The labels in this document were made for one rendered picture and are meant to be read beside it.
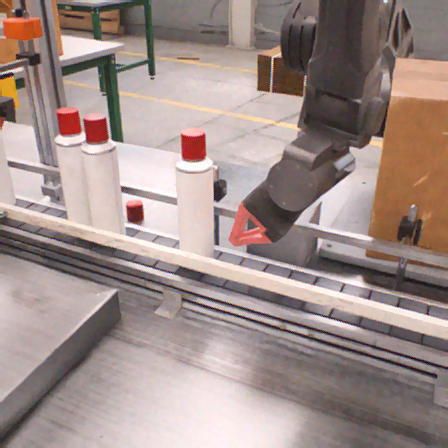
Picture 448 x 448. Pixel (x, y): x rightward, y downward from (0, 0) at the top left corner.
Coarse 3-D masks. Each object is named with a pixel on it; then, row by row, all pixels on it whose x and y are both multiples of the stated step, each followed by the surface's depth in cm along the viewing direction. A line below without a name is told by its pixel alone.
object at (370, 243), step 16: (16, 160) 92; (128, 192) 83; (144, 192) 81; (160, 192) 81; (224, 208) 76; (304, 224) 72; (336, 240) 70; (352, 240) 69; (368, 240) 68; (384, 240) 68; (400, 256) 67; (416, 256) 66; (432, 256) 65
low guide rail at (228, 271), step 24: (24, 216) 85; (48, 216) 84; (96, 240) 80; (120, 240) 78; (192, 264) 74; (216, 264) 72; (264, 288) 70; (288, 288) 68; (312, 288) 67; (360, 312) 65; (384, 312) 64; (408, 312) 63
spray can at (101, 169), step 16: (96, 128) 73; (96, 144) 75; (112, 144) 76; (96, 160) 75; (112, 160) 76; (96, 176) 76; (112, 176) 77; (96, 192) 77; (112, 192) 78; (96, 208) 79; (112, 208) 79; (96, 224) 80; (112, 224) 80
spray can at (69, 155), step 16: (64, 112) 76; (64, 128) 77; (80, 128) 78; (64, 144) 77; (80, 144) 77; (64, 160) 78; (80, 160) 79; (64, 176) 80; (80, 176) 80; (64, 192) 82; (80, 192) 81; (80, 208) 82
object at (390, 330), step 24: (72, 240) 84; (144, 240) 84; (168, 240) 84; (144, 264) 78; (168, 264) 78; (240, 264) 78; (264, 264) 78; (240, 288) 73; (336, 288) 73; (360, 288) 73; (312, 312) 69; (336, 312) 68; (432, 312) 68; (408, 336) 64; (432, 336) 64
